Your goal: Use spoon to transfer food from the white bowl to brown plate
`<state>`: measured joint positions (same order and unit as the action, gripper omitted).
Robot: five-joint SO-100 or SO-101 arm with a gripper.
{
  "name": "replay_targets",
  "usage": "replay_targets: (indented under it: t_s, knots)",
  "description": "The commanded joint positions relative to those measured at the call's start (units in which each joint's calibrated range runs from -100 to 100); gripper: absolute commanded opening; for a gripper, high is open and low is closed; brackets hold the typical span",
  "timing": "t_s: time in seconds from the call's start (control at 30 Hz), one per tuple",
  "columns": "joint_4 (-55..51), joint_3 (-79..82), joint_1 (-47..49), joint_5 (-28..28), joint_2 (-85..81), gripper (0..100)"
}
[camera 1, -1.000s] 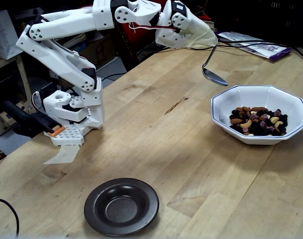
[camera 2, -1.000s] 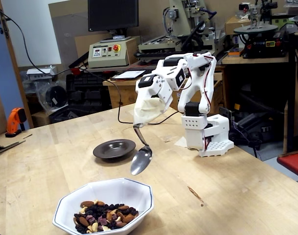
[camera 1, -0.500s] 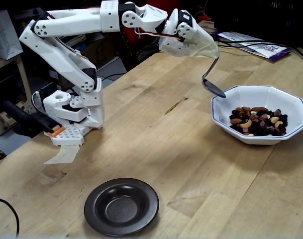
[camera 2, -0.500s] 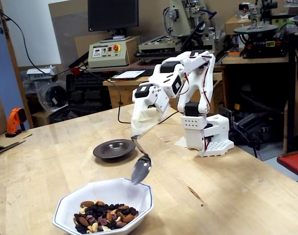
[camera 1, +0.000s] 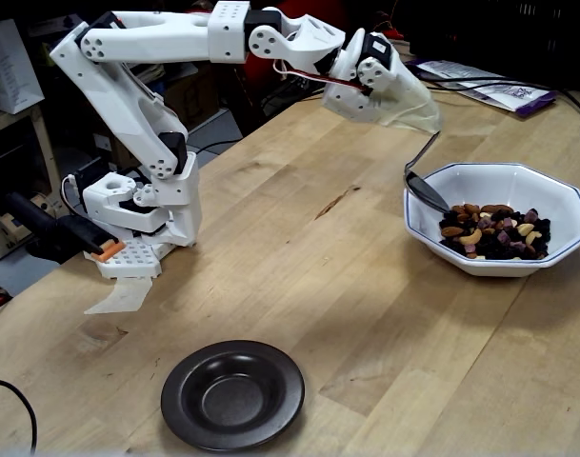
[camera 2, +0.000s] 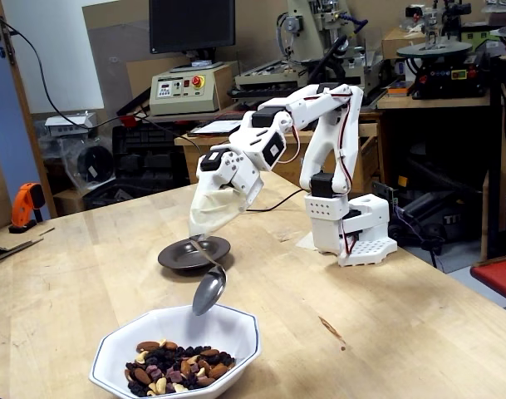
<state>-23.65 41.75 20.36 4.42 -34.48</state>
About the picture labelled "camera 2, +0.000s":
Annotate white octagonal bowl blue rim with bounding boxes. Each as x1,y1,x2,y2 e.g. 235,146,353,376
89,302,263,399

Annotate black scroll saw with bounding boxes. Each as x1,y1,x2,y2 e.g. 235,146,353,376
395,0,493,100

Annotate trail mix nuts and raisins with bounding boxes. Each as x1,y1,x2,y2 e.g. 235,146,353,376
124,338,237,398

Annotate orange black power tool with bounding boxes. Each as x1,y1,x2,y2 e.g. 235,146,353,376
7,181,47,234

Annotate flat cardboard piece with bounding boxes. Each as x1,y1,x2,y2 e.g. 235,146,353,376
0,226,56,265

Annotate long black cable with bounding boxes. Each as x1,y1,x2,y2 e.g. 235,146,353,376
0,11,306,213

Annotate dark brown plate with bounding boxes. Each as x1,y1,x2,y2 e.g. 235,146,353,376
157,235,232,271

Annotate metal spoon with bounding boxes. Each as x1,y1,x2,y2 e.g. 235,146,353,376
189,234,228,317

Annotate white paper sheet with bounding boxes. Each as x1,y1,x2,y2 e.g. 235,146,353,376
188,118,248,137

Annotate green box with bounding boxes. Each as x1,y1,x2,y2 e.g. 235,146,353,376
459,22,503,42

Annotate black corrugated hose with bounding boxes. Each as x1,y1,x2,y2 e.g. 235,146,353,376
405,157,490,200

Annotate black filament spool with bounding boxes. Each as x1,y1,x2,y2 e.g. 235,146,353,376
76,145,115,184

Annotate masking tape piece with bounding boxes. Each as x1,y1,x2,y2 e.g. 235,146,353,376
296,232,320,253

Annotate beige cnc milling machine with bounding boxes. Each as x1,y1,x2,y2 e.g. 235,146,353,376
234,0,386,105

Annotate black tool case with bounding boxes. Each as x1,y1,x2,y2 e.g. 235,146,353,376
111,122,191,190

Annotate green circuit board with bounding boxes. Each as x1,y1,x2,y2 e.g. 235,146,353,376
371,180,400,208

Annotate wooden workbench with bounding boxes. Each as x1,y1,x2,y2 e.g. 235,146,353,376
174,111,382,195

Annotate wooden door frame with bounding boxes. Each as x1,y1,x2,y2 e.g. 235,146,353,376
0,0,58,219

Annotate cardboard box with white parts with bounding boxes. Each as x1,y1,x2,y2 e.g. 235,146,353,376
381,27,428,60

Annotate black computer monitor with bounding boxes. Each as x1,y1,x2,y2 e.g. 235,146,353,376
148,0,237,67

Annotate wooden machine bench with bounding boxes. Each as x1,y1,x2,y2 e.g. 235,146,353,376
376,93,493,110

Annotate blue door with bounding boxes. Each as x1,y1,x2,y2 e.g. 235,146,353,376
0,16,52,229

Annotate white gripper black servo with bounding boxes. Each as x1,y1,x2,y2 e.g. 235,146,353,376
188,145,266,238

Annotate red padded chair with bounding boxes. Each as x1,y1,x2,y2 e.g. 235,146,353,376
470,253,506,308

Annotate beige control box red button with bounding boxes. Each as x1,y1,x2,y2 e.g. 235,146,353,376
149,61,239,116

